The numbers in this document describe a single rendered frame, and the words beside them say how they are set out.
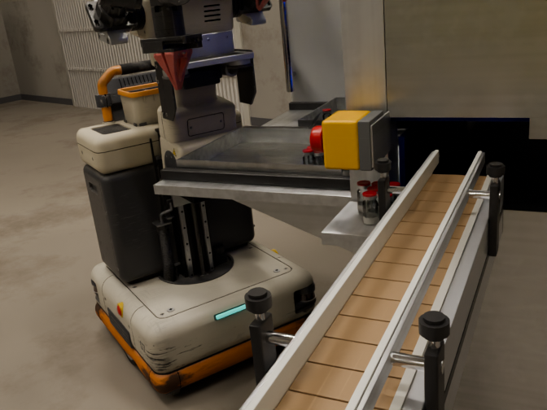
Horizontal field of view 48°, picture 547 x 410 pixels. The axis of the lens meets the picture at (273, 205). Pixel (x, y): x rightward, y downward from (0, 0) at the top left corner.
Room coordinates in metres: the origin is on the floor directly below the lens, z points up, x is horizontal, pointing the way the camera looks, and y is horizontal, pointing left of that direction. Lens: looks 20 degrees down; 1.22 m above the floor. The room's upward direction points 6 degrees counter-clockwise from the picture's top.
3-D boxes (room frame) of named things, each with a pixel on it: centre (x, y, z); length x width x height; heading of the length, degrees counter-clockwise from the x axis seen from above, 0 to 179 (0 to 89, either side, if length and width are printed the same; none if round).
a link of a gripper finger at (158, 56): (1.19, 0.15, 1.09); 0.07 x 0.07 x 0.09; 63
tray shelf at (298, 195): (1.33, -0.15, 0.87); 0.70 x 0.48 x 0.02; 153
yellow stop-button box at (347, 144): (0.87, -0.12, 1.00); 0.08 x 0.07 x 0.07; 63
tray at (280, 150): (1.20, -0.03, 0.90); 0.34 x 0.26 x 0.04; 62
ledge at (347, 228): (0.84, -0.16, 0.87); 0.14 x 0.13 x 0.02; 63
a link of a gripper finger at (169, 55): (1.20, 0.17, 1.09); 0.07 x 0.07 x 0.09; 63
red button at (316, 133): (0.89, -0.08, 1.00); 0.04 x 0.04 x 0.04; 63
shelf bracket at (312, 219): (1.11, -0.02, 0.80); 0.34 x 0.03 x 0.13; 63
